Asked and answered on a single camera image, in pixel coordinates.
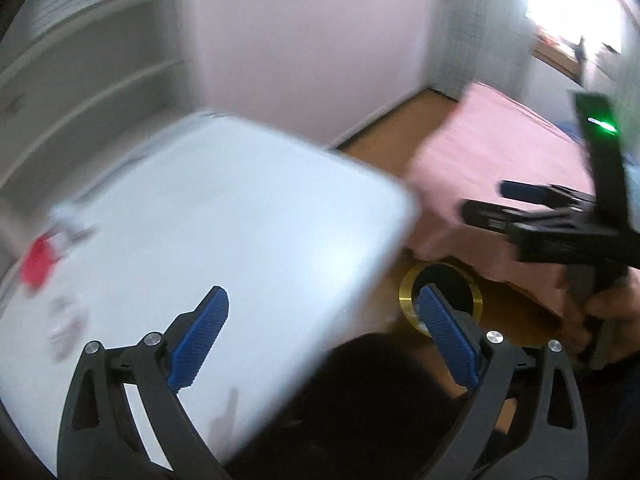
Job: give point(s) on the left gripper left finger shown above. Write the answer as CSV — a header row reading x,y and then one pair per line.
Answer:
x,y
98,437

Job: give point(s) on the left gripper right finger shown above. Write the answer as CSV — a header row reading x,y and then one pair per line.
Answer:
x,y
523,418

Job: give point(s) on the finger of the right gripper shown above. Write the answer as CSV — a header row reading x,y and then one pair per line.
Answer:
x,y
490,214
545,195

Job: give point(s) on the red trash piece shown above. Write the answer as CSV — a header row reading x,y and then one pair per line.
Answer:
x,y
38,263

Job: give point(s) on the pink bed blanket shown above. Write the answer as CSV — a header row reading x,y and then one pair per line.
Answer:
x,y
486,139

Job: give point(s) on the green curtain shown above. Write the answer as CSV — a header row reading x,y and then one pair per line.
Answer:
x,y
481,40

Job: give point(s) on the white shelf cabinet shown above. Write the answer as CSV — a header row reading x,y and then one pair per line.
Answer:
x,y
78,76

